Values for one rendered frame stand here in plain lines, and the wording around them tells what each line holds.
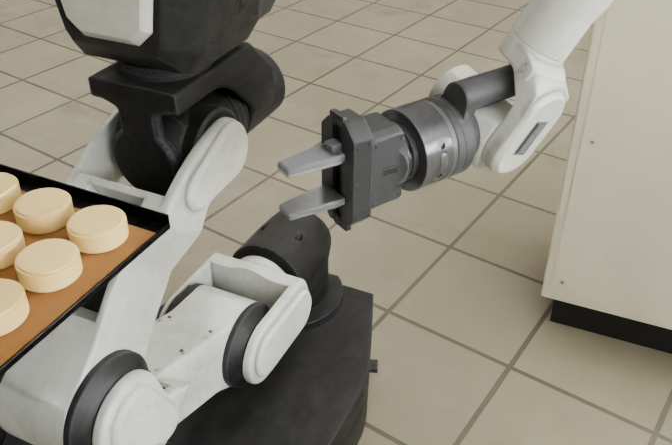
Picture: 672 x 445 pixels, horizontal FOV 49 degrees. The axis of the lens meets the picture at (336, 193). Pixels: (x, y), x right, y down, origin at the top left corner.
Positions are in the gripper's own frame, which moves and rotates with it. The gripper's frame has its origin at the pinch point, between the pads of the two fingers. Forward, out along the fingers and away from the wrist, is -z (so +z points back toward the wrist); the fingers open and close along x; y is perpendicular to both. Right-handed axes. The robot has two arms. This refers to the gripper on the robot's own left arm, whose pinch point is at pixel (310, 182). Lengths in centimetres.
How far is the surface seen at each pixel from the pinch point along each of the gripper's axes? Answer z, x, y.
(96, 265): -21.1, -0.8, -0.1
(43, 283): -25.7, 0.3, 1.3
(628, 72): 79, -15, -19
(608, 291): 82, -63, -14
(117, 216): -17.9, 1.2, -3.1
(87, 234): -20.9, 1.2, -1.9
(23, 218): -24.7, 1.0, -7.7
